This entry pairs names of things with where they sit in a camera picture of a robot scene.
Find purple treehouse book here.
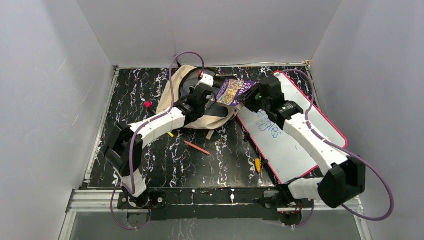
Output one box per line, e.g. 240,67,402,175
216,79,256,107

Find cream canvas student bag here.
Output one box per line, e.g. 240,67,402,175
156,65,244,140

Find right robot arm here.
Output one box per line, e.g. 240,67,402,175
238,74,366,208

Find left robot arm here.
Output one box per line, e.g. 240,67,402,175
100,83,223,208

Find red pencil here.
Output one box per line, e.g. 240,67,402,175
183,140,211,156

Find yellow marker cap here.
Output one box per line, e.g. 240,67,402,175
254,158,262,174

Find pink black highlighter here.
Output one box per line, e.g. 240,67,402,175
144,101,156,116

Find pink framed whiteboard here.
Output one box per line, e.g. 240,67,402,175
237,71,348,183

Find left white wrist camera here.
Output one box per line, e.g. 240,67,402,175
196,71,214,88

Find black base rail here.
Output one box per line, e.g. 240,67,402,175
116,186,312,225

